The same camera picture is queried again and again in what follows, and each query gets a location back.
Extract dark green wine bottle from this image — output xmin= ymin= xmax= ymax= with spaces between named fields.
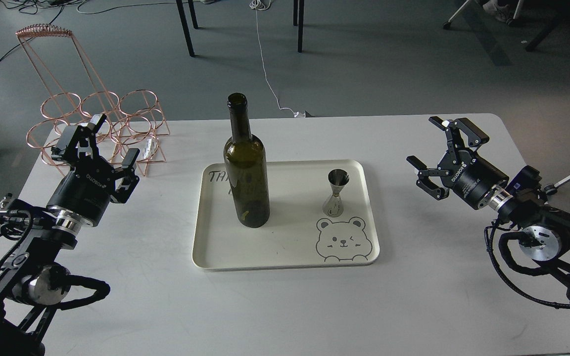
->
xmin=223 ymin=92 xmax=271 ymax=228

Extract office chair base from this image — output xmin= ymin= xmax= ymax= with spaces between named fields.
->
xmin=442 ymin=0 xmax=570 ymax=52

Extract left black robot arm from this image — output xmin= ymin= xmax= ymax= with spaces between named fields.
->
xmin=0 ymin=114 xmax=140 ymax=356

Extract white cable on floor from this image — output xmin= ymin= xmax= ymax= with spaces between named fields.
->
xmin=249 ymin=0 xmax=306 ymax=118

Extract silver metal jigger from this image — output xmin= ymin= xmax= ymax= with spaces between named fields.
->
xmin=323 ymin=169 xmax=350 ymax=217

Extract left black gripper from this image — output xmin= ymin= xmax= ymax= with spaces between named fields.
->
xmin=46 ymin=114 xmax=140 ymax=227

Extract cream bear tray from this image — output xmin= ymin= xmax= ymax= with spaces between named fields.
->
xmin=192 ymin=159 xmax=380 ymax=270

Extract copper wire bottle rack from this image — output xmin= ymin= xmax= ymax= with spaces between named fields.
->
xmin=16 ymin=23 xmax=171 ymax=175

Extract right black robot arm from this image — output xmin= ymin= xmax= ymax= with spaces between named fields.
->
xmin=407 ymin=116 xmax=570 ymax=309

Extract black table legs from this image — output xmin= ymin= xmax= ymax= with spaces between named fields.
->
xmin=176 ymin=0 xmax=305 ymax=58

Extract white stand leg right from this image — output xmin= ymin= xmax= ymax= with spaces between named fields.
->
xmin=542 ymin=175 xmax=570 ymax=196

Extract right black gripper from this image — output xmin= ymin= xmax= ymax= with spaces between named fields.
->
xmin=406 ymin=116 xmax=509 ymax=210

